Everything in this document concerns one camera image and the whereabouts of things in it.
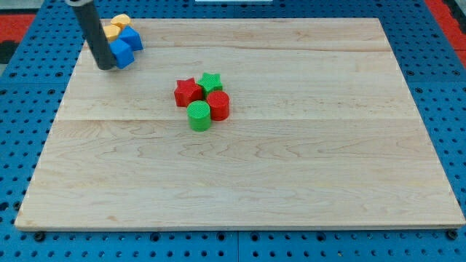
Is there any yellow block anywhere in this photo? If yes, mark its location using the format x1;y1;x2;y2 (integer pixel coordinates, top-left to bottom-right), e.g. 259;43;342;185
103;24;122;42
110;13;133;30

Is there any red star block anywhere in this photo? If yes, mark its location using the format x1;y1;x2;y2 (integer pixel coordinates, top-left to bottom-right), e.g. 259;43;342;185
174;78;204;107

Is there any red cylinder block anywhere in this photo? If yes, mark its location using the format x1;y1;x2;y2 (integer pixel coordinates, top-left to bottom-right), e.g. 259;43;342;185
207;91;230;121

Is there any yellow block front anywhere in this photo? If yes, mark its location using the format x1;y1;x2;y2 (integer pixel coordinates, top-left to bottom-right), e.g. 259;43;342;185
103;24;122;42

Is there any green star block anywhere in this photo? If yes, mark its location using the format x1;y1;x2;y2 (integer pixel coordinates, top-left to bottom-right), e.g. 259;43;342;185
197;72;223;98

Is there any light wooden board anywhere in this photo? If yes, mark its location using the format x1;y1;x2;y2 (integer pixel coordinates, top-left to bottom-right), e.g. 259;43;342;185
15;18;465;231

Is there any yellow block rear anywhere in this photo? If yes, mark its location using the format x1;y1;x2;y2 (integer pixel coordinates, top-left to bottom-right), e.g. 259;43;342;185
110;13;133;30

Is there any blue cube block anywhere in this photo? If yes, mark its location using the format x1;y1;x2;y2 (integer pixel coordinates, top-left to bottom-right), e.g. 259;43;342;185
119;25;143;51
109;39;135;69

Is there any blue cube block front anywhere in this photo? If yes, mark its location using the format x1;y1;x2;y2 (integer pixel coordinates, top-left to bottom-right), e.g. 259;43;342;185
109;39;135;69

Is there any blue cube block rear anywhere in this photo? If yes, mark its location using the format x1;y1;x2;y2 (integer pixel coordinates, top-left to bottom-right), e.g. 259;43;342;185
119;25;143;51

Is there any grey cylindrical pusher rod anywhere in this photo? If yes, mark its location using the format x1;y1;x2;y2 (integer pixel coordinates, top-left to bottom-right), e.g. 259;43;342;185
65;0;116;71

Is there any green cylinder block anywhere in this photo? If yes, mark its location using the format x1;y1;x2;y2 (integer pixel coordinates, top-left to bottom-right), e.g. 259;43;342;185
186;100;211;132

